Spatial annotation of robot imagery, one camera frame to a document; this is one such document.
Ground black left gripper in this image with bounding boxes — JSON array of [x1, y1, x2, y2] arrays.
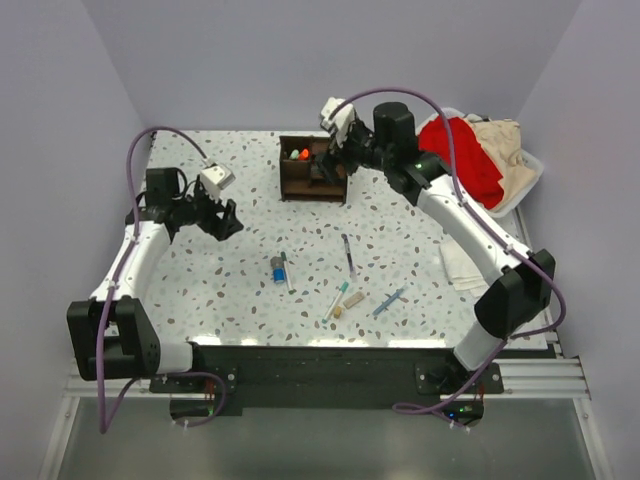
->
[[173, 180, 243, 242]]

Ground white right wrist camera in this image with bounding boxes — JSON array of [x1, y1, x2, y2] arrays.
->
[[319, 97, 357, 147]]

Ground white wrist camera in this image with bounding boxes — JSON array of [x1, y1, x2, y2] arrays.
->
[[199, 164, 236, 201], [319, 97, 357, 147]]

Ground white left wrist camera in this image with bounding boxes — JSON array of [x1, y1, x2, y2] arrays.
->
[[199, 164, 236, 201]]

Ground aluminium rail frame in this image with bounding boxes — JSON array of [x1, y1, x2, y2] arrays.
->
[[37, 319, 614, 480]]

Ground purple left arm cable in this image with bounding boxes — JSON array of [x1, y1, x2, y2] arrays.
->
[[97, 126, 229, 434]]

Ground blue pen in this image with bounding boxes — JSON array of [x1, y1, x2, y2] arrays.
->
[[372, 285, 407, 316]]

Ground white plastic laundry basket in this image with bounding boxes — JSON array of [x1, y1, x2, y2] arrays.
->
[[443, 107, 544, 218]]

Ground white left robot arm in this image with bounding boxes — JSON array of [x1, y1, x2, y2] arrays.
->
[[67, 164, 243, 392]]

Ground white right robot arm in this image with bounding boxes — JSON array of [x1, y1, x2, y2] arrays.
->
[[317, 97, 555, 393]]

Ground white green-capped pen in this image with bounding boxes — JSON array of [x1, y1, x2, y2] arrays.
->
[[280, 251, 295, 294]]

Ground white teal-capped pen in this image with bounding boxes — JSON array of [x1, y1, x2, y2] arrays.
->
[[322, 282, 349, 323]]

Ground blue glue stick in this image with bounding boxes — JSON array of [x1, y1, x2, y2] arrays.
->
[[270, 256, 286, 284]]

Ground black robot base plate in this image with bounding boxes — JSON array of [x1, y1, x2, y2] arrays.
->
[[150, 346, 505, 420]]

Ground brown wooden desk organizer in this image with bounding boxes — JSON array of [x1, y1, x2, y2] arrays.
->
[[279, 135, 348, 204]]

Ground white folded towel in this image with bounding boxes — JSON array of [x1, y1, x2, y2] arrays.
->
[[440, 240, 488, 298]]

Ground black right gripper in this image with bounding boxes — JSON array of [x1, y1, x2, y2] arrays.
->
[[312, 120, 393, 189]]

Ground red cloth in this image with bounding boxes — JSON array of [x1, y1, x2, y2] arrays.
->
[[418, 116, 504, 209]]

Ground beige cloth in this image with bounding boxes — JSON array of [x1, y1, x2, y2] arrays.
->
[[465, 114, 539, 215]]

